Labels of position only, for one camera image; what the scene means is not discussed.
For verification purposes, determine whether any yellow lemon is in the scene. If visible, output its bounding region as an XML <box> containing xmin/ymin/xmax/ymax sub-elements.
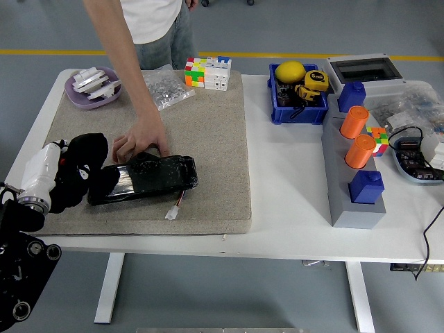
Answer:
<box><xmin>275</xmin><ymin>60</ymin><xmax>307</xmax><ymax>84</ymax></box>

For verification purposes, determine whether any purple tray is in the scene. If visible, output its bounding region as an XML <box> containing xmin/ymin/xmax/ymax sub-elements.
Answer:
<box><xmin>64</xmin><ymin>66</ymin><xmax>123</xmax><ymax>111</ymax></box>

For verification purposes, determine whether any clear bag of screws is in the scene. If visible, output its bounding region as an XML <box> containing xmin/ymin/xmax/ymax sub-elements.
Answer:
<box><xmin>141</xmin><ymin>64</ymin><xmax>196</xmax><ymax>112</ymax></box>

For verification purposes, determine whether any white table leg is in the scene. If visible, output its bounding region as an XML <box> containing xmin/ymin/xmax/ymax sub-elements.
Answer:
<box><xmin>94</xmin><ymin>252</ymin><xmax>125</xmax><ymax>325</ymax></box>
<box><xmin>345</xmin><ymin>260</ymin><xmax>376</xmax><ymax>333</ymax></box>

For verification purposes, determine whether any grey-blue tray with electronics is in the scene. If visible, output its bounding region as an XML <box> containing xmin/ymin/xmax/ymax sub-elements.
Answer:
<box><xmin>391</xmin><ymin>136</ymin><xmax>444</xmax><ymax>185</ymax></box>

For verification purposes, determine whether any black circuit module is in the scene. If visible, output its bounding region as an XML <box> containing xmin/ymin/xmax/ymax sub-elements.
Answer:
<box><xmin>276</xmin><ymin>83</ymin><xmax>299</xmax><ymax>108</ymax></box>

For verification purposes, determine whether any black hanging cable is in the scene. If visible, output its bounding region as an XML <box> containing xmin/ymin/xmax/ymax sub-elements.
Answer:
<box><xmin>413</xmin><ymin>204</ymin><xmax>444</xmax><ymax>282</ymax></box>

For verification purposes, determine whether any black rag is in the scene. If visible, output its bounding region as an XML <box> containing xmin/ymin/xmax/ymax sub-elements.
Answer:
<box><xmin>48</xmin><ymin>133</ymin><xmax>121</xmax><ymax>214</ymax></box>

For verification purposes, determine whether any yellow and black tool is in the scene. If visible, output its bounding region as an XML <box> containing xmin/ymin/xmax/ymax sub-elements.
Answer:
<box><xmin>293</xmin><ymin>84</ymin><xmax>319</xmax><ymax>102</ymax></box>

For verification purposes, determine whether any clear bag of parts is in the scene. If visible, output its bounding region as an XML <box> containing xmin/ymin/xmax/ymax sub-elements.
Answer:
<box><xmin>364</xmin><ymin>80</ymin><xmax>444</xmax><ymax>139</ymax></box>

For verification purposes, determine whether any white and blue block cube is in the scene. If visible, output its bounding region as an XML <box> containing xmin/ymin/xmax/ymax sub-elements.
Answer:
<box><xmin>203</xmin><ymin>55</ymin><xmax>232</xmax><ymax>92</ymax></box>

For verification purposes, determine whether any white connector with wires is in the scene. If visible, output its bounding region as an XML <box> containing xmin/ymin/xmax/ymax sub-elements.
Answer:
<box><xmin>165</xmin><ymin>190</ymin><xmax>187</xmax><ymax>221</ymax></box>

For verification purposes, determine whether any yellow tape measure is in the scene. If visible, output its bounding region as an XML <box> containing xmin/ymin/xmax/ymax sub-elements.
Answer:
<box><xmin>304</xmin><ymin>70</ymin><xmax>329</xmax><ymax>93</ymax></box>

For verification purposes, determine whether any grey block holder base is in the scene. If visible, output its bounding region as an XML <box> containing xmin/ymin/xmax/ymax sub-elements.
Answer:
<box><xmin>321</xmin><ymin>93</ymin><xmax>387</xmax><ymax>230</ymax></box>

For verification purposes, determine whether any person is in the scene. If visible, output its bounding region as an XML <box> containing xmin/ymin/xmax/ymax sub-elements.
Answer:
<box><xmin>83</xmin><ymin>0</ymin><xmax>199</xmax><ymax>164</ymax></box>

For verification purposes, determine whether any white plastic bracket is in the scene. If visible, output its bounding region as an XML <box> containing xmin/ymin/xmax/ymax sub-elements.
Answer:
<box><xmin>85</xmin><ymin>78</ymin><xmax>123</xmax><ymax>102</ymax></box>
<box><xmin>71</xmin><ymin>67</ymin><xmax>109</xmax><ymax>94</ymax></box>

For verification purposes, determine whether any black looped cable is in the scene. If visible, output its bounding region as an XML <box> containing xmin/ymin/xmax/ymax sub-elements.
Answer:
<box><xmin>387</xmin><ymin>126</ymin><xmax>425</xmax><ymax>153</ymax></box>

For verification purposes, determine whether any blue plastic bin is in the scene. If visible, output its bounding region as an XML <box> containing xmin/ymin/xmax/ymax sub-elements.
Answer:
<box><xmin>267</xmin><ymin>62</ymin><xmax>330</xmax><ymax>126</ymax></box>

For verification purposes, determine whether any grey-brown mat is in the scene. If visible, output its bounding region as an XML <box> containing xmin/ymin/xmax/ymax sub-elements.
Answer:
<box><xmin>34</xmin><ymin>69</ymin><xmax>252</xmax><ymax>238</ymax></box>

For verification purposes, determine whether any orange cylinder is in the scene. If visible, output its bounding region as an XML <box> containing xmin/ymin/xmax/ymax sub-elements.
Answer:
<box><xmin>339</xmin><ymin>105</ymin><xmax>369</xmax><ymax>139</ymax></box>
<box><xmin>344</xmin><ymin>134</ymin><xmax>377</xmax><ymax>170</ymax></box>

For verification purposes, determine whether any white plastic component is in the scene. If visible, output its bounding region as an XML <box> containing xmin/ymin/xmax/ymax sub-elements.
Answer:
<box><xmin>419</xmin><ymin>133</ymin><xmax>444</xmax><ymax>171</ymax></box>

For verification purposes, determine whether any small colourful puzzle cube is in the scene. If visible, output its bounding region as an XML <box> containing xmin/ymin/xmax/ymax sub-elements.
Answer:
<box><xmin>366</xmin><ymin>126</ymin><xmax>388</xmax><ymax>157</ymax></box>

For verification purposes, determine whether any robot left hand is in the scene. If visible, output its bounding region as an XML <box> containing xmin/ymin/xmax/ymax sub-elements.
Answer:
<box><xmin>17</xmin><ymin>139</ymin><xmax>90</xmax><ymax>206</ymax></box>

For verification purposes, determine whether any grey electrical enclosure box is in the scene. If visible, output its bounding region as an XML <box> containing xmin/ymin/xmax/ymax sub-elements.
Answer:
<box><xmin>321</xmin><ymin>53</ymin><xmax>409</xmax><ymax>98</ymax></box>

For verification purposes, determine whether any person's right hand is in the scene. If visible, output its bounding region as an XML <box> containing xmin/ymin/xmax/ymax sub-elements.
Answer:
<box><xmin>112</xmin><ymin>114</ymin><xmax>171</xmax><ymax>163</ymax></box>

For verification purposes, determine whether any black table control box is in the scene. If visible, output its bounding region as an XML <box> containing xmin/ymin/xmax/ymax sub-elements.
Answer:
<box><xmin>389</xmin><ymin>263</ymin><xmax>444</xmax><ymax>273</ymax></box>

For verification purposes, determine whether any blue block with knob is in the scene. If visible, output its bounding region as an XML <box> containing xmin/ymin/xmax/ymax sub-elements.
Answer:
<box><xmin>348</xmin><ymin>169</ymin><xmax>385</xmax><ymax>205</ymax></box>
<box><xmin>337</xmin><ymin>81</ymin><xmax>366</xmax><ymax>114</ymax></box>

